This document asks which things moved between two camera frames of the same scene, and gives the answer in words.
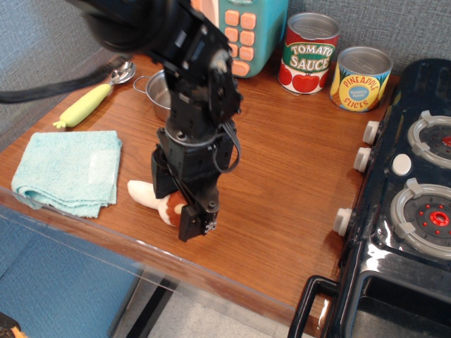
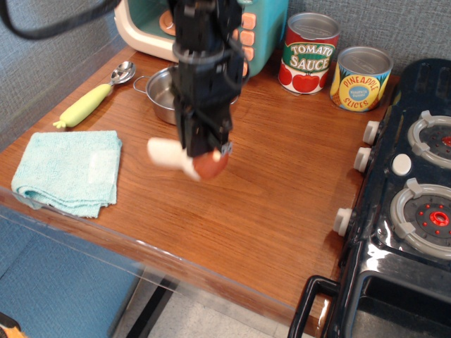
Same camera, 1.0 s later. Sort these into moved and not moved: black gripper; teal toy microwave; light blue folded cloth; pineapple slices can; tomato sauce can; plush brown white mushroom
Moved: black gripper; plush brown white mushroom
Not moved: tomato sauce can; light blue folded cloth; pineapple slices can; teal toy microwave
